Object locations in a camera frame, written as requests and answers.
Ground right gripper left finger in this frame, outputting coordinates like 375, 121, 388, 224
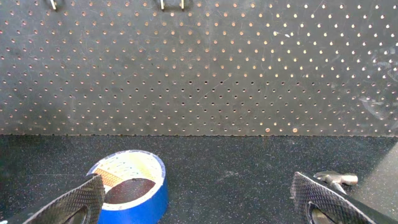
21, 173, 106, 224

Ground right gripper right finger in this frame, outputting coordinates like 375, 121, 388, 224
290, 171, 398, 224

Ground black pegboard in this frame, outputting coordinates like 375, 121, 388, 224
0, 0, 398, 138

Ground roll of blue tape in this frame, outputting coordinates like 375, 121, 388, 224
87, 149, 169, 224

